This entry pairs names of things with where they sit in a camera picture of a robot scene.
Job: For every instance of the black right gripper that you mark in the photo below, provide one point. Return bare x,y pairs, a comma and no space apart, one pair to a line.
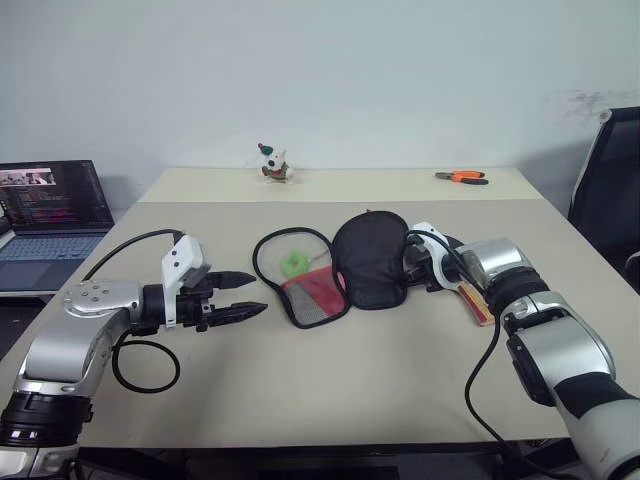
417,267

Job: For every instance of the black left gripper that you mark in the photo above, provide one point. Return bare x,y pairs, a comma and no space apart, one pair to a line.
195,305

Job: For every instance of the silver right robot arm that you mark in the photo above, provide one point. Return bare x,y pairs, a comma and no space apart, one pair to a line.
555,330

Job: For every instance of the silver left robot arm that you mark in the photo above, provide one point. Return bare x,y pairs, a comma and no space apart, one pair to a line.
75,345

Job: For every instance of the black mesh paddle case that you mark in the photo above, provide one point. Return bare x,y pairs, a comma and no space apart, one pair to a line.
370,260

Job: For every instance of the white plush dog toy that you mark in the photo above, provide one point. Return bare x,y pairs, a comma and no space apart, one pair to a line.
274,165

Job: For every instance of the open laptop computer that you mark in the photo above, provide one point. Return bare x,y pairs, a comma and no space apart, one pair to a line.
47,220

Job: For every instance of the black office chair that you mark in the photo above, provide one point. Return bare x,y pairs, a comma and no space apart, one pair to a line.
607,185

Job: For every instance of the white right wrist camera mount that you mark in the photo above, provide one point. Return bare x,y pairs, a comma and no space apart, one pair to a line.
436,265

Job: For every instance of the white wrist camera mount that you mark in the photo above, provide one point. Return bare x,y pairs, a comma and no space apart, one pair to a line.
182,260
436,265

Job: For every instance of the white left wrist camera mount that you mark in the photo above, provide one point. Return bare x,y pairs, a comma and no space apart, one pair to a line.
182,260

